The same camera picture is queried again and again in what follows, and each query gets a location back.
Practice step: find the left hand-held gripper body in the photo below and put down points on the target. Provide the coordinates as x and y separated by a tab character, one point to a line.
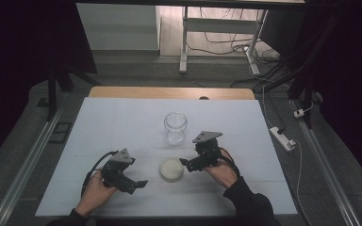
116	174

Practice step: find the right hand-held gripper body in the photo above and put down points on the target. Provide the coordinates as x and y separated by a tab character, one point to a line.
205	153

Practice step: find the white round jar lid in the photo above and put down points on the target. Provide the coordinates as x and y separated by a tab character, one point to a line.
171	169

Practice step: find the clear glass jar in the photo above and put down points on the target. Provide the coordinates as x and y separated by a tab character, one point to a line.
176	138

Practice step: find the person's right hand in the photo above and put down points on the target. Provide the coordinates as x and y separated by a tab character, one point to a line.
223	174

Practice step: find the person's left hand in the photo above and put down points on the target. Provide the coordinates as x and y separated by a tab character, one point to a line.
94	194

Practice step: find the white table cover sheet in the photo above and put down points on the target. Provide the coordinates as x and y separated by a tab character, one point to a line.
122	125

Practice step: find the wooden table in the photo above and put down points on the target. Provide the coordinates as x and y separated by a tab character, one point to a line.
169	93

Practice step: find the white power strip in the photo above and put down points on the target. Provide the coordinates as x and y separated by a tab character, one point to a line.
281	138

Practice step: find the small white adapter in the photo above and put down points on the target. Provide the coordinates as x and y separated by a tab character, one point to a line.
299	113

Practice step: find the black metal stand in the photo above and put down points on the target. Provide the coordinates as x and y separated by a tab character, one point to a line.
308	91
52	94

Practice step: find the white cabinet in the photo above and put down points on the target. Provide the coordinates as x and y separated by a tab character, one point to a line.
118	26

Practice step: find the dark curtain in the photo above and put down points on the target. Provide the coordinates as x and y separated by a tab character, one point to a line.
358	78
12	62

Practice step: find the black rectangular floor frame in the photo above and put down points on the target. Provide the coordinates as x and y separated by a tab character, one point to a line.
53	132

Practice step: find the aluminium rail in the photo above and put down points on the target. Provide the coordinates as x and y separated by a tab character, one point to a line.
25	171
326	172

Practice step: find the white desk frame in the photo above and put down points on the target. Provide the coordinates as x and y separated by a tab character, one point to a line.
220	25

